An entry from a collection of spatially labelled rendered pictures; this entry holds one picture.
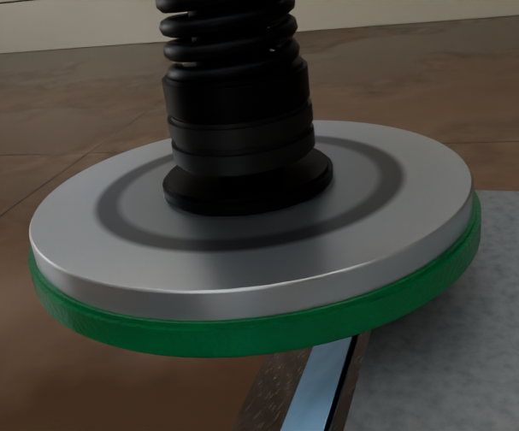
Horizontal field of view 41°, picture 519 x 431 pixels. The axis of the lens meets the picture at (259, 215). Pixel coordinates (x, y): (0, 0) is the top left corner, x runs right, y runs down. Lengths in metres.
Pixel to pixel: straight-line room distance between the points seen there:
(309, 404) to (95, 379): 1.50
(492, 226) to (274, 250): 0.18
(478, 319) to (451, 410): 0.06
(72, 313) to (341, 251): 0.11
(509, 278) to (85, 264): 0.20
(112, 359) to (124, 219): 1.54
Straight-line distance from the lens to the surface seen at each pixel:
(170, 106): 0.32
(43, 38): 7.49
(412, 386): 0.29
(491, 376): 0.30
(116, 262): 0.28
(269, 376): 0.41
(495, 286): 0.36
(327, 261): 0.26
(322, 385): 0.32
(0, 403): 1.83
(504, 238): 0.40
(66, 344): 1.97
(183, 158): 0.32
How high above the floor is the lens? 1.00
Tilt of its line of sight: 23 degrees down
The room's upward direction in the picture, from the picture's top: 7 degrees counter-clockwise
